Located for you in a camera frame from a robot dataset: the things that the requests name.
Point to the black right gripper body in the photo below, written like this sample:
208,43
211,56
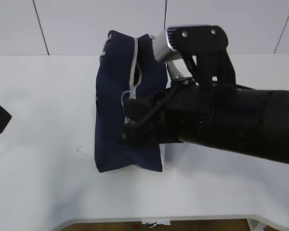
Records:
197,80

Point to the navy blue lunch bag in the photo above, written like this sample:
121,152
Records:
127,70

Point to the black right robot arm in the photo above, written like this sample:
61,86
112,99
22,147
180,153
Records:
251,122

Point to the white table leg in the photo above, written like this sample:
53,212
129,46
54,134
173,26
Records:
255,225

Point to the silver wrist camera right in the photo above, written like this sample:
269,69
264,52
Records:
163,45

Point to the white table bracket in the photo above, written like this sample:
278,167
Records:
151,223

